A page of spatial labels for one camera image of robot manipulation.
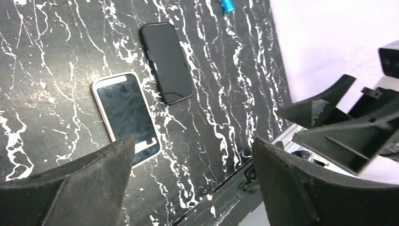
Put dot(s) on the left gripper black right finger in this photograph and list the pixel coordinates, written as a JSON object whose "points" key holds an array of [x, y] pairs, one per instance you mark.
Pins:
{"points": [[297, 192]]}

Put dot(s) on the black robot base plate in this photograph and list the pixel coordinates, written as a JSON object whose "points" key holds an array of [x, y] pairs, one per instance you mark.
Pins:
{"points": [[229, 203]]}

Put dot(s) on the beige phone case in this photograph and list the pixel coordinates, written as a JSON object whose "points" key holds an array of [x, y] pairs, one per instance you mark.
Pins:
{"points": [[125, 112]]}

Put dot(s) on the black phone case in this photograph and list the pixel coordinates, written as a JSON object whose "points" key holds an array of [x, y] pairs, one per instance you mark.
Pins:
{"points": [[167, 62]]}

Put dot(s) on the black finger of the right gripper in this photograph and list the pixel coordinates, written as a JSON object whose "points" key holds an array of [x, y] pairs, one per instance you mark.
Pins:
{"points": [[320, 109], [353, 144]]}

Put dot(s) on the blue black marker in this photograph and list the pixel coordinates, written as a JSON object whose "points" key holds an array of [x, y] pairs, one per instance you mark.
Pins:
{"points": [[227, 6]]}

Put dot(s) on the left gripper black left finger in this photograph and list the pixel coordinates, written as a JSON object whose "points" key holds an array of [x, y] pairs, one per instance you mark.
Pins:
{"points": [[88, 191]]}

